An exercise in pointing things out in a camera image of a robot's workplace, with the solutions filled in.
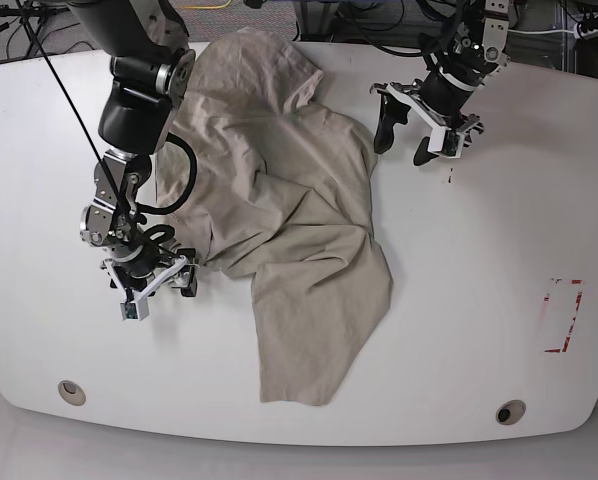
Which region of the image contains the table cable grommet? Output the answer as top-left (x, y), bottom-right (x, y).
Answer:
top-left (58, 380), bottom-right (86, 407)
top-left (495, 399), bottom-right (526, 426)

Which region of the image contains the yellow cable on floor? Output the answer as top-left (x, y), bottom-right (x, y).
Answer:
top-left (181, 0), bottom-right (233, 12)

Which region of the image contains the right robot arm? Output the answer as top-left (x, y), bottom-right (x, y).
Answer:
top-left (67, 1), bottom-right (197, 319)

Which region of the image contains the red tape rectangle marking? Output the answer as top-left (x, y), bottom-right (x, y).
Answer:
top-left (539, 278), bottom-right (584, 353)

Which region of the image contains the right table cable grommet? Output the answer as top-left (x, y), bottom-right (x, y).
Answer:
top-left (495, 399), bottom-right (526, 426)

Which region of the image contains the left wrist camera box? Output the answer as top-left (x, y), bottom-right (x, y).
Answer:
top-left (439, 130), bottom-right (464, 159)

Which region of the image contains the left table cable grommet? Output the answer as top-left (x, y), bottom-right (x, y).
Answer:
top-left (58, 380), bottom-right (86, 407)

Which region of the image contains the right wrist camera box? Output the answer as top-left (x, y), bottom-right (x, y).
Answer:
top-left (120, 299), bottom-right (149, 321)

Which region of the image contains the white cable on floor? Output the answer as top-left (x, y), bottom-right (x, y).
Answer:
top-left (506, 27), bottom-right (578, 37)

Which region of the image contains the beige T-shirt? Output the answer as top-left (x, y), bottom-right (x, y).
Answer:
top-left (167, 28), bottom-right (392, 406)

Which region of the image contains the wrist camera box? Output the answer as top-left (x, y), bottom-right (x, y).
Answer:
top-left (439, 130), bottom-right (464, 159)
top-left (120, 299), bottom-right (149, 321)

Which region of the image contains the black tripod stand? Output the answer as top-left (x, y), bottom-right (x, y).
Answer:
top-left (0, 1), bottom-right (79, 61)

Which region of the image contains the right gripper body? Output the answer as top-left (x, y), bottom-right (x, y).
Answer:
top-left (111, 248), bottom-right (197, 301)

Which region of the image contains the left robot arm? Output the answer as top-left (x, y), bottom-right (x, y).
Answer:
top-left (370, 1), bottom-right (509, 166)

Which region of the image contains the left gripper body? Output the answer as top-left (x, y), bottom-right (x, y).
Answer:
top-left (370, 72), bottom-right (484, 153)

